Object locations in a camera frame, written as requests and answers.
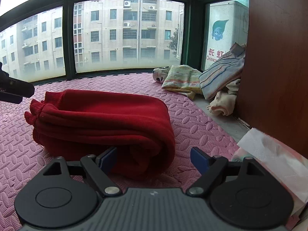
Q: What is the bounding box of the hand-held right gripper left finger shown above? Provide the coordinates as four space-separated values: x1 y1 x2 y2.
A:
42 146 122 196

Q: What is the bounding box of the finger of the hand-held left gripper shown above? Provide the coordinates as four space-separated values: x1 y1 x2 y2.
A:
0 62 35 97
0 90 24 104

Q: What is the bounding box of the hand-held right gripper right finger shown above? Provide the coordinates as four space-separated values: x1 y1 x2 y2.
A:
186 147 267 196

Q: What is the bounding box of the red sweater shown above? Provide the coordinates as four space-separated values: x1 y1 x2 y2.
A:
24 90 176 180

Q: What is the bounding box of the pink foam floor mat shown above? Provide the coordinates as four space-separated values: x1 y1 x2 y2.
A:
0 72 241 231

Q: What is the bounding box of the cream cloth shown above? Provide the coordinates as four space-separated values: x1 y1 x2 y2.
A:
206 78 241 116

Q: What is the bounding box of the white tissue pack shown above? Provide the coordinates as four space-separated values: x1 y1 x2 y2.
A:
231 127 308 224

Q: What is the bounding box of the striped cloth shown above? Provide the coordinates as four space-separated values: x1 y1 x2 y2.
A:
199 43 247 100

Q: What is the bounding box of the white spotted cloth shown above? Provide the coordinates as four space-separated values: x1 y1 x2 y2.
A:
153 66 172 84

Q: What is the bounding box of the beige apartment building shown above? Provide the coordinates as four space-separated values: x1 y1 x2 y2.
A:
0 0 184 82

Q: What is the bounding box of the green tree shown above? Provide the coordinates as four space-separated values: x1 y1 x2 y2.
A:
168 32 180 56

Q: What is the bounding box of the brown wooden cabinet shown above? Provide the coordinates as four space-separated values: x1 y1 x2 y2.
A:
234 0 308 159

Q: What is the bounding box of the white box with cartoon print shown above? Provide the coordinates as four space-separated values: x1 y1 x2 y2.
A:
206 1 249 70

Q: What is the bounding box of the white louvered air conditioner unit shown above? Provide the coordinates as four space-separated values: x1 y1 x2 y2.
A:
177 10 184 59

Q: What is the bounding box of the dark green window frame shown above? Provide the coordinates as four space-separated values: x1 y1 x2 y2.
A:
0 0 249 85

